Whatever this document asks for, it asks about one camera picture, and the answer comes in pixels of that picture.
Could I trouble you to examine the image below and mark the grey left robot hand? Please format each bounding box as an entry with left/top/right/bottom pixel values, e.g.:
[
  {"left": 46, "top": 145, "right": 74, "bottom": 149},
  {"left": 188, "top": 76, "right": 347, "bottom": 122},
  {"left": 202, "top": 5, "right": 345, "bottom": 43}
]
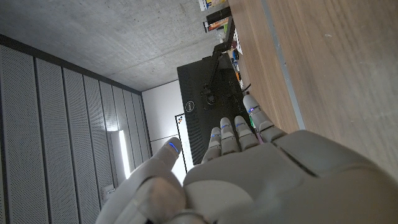
[{"left": 95, "top": 94, "right": 398, "bottom": 224}]

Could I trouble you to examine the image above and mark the black Dell monitor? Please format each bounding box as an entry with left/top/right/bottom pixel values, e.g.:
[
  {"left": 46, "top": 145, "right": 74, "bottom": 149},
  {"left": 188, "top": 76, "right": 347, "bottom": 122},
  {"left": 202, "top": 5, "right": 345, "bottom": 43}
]
[{"left": 176, "top": 55, "right": 259, "bottom": 166}]

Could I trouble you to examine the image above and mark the white board with checkered edge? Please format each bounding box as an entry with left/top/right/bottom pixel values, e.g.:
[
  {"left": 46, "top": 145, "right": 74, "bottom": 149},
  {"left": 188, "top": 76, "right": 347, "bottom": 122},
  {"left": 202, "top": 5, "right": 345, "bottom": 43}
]
[{"left": 174, "top": 113, "right": 196, "bottom": 174}]

